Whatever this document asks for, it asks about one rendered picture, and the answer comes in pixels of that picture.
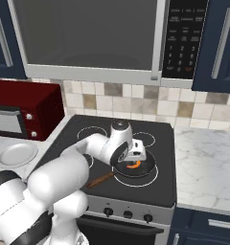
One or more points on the silver microwave oven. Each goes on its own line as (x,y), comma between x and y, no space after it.
(88,35)

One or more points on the orange shrimp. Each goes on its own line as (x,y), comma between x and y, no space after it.
(133,165)

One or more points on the black oven knob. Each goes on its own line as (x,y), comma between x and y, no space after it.
(108,211)
(148,218)
(128,214)

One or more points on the white round plate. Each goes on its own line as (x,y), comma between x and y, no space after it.
(18,154)

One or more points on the silver oven front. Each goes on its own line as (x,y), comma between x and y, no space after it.
(158,223)

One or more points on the navy base cupboard door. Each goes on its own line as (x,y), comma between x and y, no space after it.
(196,240)

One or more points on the black glass hob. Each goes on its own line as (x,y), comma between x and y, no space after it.
(152,188)

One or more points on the silver toaster oven knob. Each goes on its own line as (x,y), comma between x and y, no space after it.
(29,116)
(34,134)

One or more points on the navy drawer front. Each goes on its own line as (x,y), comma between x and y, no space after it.
(200,220)

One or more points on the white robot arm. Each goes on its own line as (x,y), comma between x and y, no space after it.
(59,178)

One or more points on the red toaster oven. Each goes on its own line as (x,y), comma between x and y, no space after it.
(40,95)

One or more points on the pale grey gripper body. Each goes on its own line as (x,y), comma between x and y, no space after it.
(134,158)

